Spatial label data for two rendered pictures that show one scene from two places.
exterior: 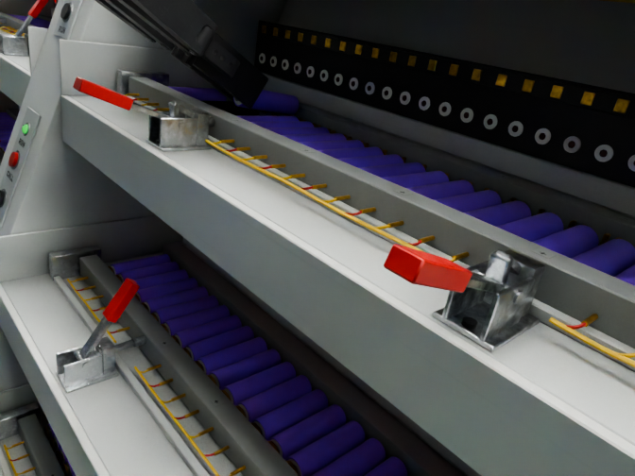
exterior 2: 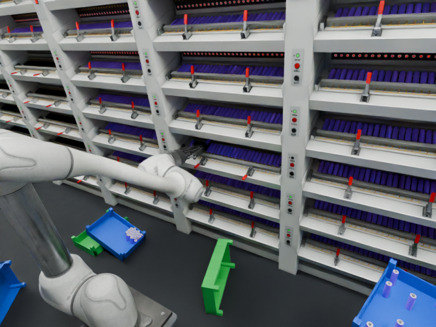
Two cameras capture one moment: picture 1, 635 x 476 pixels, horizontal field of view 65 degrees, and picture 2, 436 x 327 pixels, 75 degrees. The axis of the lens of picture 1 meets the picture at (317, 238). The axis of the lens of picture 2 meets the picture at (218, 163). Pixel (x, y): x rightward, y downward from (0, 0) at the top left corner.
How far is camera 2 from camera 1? 118 cm
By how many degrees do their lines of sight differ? 24
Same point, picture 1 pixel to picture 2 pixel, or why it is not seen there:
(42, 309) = not seen: hidden behind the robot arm
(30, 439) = (198, 205)
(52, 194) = not seen: hidden behind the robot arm
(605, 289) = (257, 166)
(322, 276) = (235, 175)
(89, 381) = (209, 194)
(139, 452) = (222, 197)
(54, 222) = not seen: hidden behind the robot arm
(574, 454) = (259, 181)
